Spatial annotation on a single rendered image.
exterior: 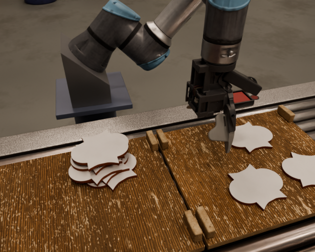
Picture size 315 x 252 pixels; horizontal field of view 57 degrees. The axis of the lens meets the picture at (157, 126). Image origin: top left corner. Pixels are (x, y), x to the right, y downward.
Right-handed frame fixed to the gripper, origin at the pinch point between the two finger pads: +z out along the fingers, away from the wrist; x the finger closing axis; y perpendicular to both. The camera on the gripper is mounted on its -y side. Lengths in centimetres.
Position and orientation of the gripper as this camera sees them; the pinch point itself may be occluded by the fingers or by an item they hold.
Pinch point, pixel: (214, 133)
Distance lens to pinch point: 73.4
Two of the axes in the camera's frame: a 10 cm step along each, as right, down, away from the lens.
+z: -0.2, 8.0, 6.1
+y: -9.5, 1.8, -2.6
